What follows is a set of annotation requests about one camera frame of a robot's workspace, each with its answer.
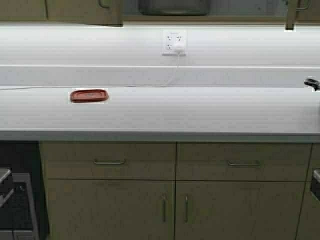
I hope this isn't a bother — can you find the dark grey cooking pot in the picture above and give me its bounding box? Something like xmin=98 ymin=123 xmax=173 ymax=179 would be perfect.
xmin=138 ymin=0 xmax=211 ymax=16

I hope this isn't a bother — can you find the cabinet door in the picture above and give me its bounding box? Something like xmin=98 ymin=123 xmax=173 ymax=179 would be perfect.
xmin=285 ymin=0 xmax=320 ymax=31
xmin=45 ymin=0 xmax=123 ymax=27
xmin=47 ymin=179 xmax=174 ymax=240
xmin=175 ymin=181 xmax=304 ymax=240

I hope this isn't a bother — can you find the far left upper cabinet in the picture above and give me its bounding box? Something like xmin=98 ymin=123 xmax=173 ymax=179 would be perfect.
xmin=0 ymin=0 xmax=47 ymax=22

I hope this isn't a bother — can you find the lower right wooden drawer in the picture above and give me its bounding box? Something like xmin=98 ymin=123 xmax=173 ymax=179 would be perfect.
xmin=176 ymin=143 xmax=311 ymax=182

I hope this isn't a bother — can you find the wooden drawer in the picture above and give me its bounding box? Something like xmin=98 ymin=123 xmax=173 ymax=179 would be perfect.
xmin=39 ymin=141 xmax=176 ymax=180
xmin=176 ymin=143 xmax=311 ymax=182

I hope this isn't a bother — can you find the red plastic container lid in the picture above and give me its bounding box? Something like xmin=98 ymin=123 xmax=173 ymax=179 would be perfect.
xmin=69 ymin=89 xmax=109 ymax=103

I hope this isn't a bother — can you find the white power adapter plug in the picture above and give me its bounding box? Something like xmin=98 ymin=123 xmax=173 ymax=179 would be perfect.
xmin=173 ymin=42 xmax=185 ymax=55

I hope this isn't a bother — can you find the lower left wooden drawer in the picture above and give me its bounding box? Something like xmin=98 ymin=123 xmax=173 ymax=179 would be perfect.
xmin=39 ymin=141 xmax=176 ymax=180

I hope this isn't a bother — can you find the black object at right edge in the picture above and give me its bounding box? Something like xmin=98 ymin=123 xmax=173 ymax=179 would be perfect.
xmin=304 ymin=77 xmax=320 ymax=92

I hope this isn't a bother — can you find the white charging cable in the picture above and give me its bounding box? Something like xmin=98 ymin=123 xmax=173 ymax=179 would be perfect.
xmin=0 ymin=51 xmax=181 ymax=91

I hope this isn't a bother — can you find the white wall outlet plate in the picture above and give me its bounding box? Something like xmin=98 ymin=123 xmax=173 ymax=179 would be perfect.
xmin=162 ymin=29 xmax=187 ymax=56

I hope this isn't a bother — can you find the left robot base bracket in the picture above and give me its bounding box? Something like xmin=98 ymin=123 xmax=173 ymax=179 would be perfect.
xmin=0 ymin=168 xmax=14 ymax=207

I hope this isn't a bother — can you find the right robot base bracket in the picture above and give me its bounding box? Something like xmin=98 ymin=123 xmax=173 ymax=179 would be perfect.
xmin=310 ymin=168 xmax=320 ymax=201

